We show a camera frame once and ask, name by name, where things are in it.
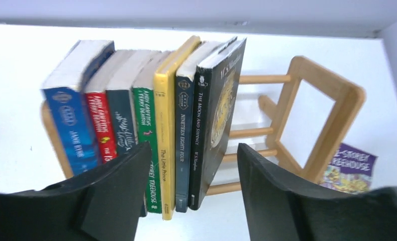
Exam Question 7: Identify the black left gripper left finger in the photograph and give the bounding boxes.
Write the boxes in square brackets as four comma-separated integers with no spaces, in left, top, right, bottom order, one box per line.
[0,142,151,240]

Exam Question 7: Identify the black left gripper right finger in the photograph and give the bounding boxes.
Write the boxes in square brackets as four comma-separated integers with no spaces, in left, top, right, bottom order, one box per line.
[237,143,397,240]

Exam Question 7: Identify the red 13-Storey Treehouse book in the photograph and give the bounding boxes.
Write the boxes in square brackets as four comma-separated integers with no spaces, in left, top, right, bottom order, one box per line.
[84,50,133,163]

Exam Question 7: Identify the purple Treehouse book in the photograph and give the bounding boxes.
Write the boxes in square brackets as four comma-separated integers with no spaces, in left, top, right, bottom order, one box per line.
[319,143,377,194]

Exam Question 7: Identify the green 104-Storey Treehouse book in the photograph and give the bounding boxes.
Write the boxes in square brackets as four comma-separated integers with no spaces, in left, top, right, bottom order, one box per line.
[133,51,171,214]

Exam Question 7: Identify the Little Women book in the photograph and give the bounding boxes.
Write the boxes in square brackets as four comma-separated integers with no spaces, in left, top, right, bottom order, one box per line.
[106,50,161,155]

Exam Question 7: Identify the blue Jane Eyre book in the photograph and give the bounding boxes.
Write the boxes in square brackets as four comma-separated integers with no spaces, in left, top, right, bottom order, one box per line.
[42,40,115,175]

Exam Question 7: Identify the yellow Little Prince book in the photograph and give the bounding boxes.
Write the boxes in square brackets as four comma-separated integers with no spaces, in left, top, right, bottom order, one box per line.
[153,35,201,220]

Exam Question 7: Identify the black Moon and Sixpence book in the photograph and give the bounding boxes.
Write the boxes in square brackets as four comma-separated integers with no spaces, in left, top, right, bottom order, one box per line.
[188,37,247,210]

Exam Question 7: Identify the dark blue bottom book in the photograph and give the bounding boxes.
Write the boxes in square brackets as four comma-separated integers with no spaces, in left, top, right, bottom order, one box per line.
[174,41,222,213]

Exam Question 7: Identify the wooden book rack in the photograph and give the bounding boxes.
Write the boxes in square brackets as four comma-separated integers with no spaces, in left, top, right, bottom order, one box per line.
[40,55,367,197]

